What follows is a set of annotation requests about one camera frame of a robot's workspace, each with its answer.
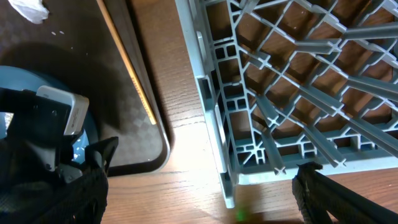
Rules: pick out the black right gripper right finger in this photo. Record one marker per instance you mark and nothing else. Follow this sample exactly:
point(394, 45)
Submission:
point(320, 198)

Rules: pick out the white napkin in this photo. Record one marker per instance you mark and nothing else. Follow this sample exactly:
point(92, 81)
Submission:
point(32, 10)

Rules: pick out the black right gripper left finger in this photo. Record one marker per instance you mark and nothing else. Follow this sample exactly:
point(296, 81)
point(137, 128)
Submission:
point(82, 201)

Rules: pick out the wooden chopstick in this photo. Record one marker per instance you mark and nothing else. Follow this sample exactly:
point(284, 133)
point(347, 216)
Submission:
point(129, 66)

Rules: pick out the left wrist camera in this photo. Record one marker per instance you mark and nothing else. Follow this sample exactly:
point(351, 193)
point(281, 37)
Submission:
point(79, 106)

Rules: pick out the grey dishwasher rack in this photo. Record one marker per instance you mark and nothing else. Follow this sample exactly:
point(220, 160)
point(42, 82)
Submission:
point(283, 83)

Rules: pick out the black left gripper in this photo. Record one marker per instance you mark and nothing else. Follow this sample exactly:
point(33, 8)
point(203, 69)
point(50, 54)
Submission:
point(35, 147)

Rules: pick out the dark brown serving tray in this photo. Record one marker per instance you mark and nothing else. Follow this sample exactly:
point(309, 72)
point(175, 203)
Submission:
point(75, 46)

